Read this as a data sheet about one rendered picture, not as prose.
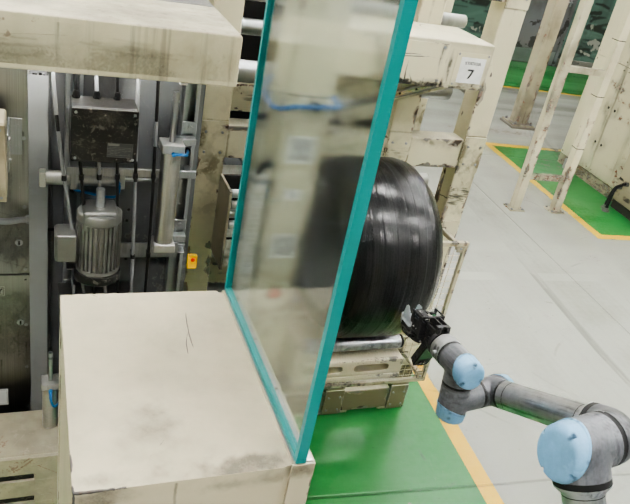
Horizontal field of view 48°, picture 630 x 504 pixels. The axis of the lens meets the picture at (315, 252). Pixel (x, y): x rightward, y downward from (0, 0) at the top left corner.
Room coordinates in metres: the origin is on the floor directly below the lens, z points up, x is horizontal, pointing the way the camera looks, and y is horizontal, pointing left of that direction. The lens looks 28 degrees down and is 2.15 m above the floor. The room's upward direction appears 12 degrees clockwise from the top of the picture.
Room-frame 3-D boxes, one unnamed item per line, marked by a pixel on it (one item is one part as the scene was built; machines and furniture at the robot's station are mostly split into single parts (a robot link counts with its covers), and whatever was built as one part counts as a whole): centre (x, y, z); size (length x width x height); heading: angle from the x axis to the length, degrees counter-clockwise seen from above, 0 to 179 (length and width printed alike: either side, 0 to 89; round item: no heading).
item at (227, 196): (2.18, 0.25, 1.05); 0.20 x 0.15 x 0.30; 115
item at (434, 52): (2.25, -0.10, 1.71); 0.61 x 0.25 x 0.15; 115
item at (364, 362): (1.81, -0.17, 0.83); 0.36 x 0.09 x 0.06; 115
